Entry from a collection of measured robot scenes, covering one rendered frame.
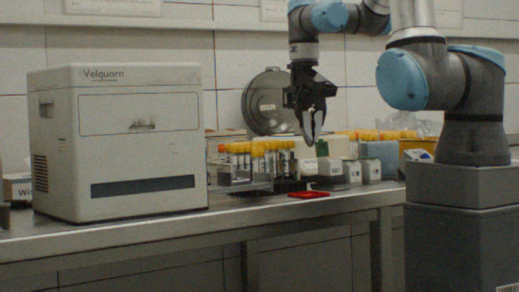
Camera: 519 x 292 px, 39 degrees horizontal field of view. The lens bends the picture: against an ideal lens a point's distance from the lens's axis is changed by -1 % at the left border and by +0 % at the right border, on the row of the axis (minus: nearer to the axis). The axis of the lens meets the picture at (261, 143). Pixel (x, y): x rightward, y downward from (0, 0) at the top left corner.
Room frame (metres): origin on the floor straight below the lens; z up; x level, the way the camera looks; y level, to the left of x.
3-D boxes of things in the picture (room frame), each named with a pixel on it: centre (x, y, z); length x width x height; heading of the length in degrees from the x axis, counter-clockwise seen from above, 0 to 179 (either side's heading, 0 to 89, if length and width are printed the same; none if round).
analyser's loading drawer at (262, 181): (1.57, 0.08, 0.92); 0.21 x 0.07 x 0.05; 124
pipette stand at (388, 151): (1.94, -0.31, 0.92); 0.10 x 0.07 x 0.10; 116
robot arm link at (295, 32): (1.84, -0.12, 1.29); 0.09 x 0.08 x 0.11; 26
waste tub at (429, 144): (2.02, -0.47, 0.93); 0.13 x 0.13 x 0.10; 39
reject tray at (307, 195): (1.64, -0.10, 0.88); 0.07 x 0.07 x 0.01; 34
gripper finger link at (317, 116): (1.85, -0.12, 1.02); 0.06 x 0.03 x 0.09; 33
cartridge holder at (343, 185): (1.77, -0.16, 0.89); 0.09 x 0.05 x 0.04; 35
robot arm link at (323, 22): (1.76, -0.17, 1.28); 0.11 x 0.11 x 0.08; 26
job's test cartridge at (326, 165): (1.77, -0.16, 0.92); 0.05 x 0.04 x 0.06; 35
